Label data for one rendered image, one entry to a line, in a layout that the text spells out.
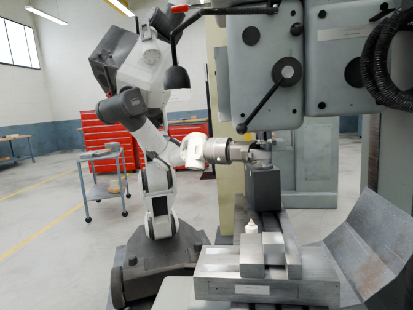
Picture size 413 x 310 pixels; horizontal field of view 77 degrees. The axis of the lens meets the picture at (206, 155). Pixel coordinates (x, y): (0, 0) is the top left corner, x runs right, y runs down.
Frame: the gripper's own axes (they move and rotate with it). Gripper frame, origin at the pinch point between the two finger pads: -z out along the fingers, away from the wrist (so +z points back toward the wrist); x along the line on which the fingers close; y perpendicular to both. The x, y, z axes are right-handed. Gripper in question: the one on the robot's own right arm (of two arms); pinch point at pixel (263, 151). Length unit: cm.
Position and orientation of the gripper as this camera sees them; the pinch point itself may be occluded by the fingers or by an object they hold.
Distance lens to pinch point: 81.1
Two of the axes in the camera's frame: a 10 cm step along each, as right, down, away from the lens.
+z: -9.0, -0.2, 4.3
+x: 4.3, -2.1, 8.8
